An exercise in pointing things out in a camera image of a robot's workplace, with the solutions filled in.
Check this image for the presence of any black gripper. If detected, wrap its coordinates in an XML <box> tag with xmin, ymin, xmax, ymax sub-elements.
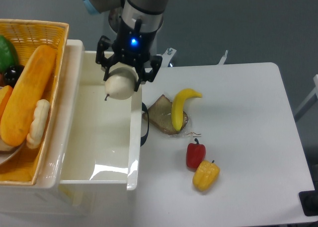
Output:
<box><xmin>95</xmin><ymin>19</ymin><xmax>162</xmax><ymax>91</ymax></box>

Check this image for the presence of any pale cream pear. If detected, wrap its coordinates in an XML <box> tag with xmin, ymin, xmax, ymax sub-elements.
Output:
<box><xmin>104</xmin><ymin>67</ymin><xmax>137</xmax><ymax>101</ymax></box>

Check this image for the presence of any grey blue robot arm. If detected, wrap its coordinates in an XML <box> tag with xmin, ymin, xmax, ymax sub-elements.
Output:
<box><xmin>82</xmin><ymin>0</ymin><xmax>168</xmax><ymax>90</ymax></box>

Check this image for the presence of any white open upper drawer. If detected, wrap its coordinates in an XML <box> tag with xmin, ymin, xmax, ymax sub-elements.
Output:
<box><xmin>59</xmin><ymin>47</ymin><xmax>142</xmax><ymax>191</ymax></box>

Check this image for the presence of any white drawer cabinet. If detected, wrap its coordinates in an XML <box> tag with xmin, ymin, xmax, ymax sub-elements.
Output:
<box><xmin>0</xmin><ymin>39</ymin><xmax>139</xmax><ymax>227</ymax></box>

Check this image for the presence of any yellow banana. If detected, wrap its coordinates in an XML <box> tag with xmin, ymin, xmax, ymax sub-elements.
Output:
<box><xmin>171</xmin><ymin>88</ymin><xmax>203</xmax><ymax>132</ymax></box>

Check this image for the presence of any brown bread slice in wrap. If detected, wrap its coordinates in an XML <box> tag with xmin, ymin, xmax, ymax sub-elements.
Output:
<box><xmin>142</xmin><ymin>94</ymin><xmax>188</xmax><ymax>136</ymax></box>

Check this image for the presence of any yellow wicker basket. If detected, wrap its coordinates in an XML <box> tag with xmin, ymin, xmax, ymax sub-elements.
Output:
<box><xmin>0</xmin><ymin>19</ymin><xmax>69</xmax><ymax>186</ymax></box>

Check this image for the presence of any cream twisted bread roll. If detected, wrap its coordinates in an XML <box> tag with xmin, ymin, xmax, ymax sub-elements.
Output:
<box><xmin>26</xmin><ymin>99</ymin><xmax>50</xmax><ymax>149</ymax></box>

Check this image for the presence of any dark purple grape cluster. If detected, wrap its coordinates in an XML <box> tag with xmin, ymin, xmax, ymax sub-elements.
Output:
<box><xmin>3</xmin><ymin>65</ymin><xmax>24</xmax><ymax>88</ymax></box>

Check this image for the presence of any red bell pepper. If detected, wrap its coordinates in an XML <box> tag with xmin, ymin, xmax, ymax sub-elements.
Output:
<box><xmin>186</xmin><ymin>138</ymin><xmax>206</xmax><ymax>169</ymax></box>

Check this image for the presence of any green avocado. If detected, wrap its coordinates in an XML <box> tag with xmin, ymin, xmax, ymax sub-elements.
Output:
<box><xmin>0</xmin><ymin>35</ymin><xmax>19</xmax><ymax>74</ymax></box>

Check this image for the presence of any orange baguette loaf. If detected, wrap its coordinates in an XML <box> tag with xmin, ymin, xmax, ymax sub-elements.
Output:
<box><xmin>0</xmin><ymin>45</ymin><xmax>57</xmax><ymax>147</ymax></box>

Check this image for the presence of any orange fruit piece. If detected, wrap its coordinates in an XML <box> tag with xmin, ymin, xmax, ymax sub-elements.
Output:
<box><xmin>0</xmin><ymin>85</ymin><xmax>13</xmax><ymax>119</ymax></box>

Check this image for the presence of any yellow bell pepper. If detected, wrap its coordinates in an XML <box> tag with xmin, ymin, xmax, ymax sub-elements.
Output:
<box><xmin>192</xmin><ymin>160</ymin><xmax>220</xmax><ymax>192</ymax></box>

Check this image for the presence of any white plate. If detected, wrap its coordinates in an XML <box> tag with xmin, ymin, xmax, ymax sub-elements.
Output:
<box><xmin>0</xmin><ymin>140</ymin><xmax>25</xmax><ymax>164</ymax></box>

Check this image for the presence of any black device at table edge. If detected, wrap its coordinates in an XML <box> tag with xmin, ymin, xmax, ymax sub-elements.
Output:
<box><xmin>299</xmin><ymin>190</ymin><xmax>318</xmax><ymax>217</ymax></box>

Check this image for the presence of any black drawer handle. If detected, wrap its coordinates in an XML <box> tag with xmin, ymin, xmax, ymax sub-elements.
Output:
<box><xmin>140</xmin><ymin>102</ymin><xmax>150</xmax><ymax>147</ymax></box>

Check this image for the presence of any white frame at right edge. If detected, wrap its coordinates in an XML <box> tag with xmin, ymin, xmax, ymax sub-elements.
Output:
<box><xmin>294</xmin><ymin>75</ymin><xmax>318</xmax><ymax>122</ymax></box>

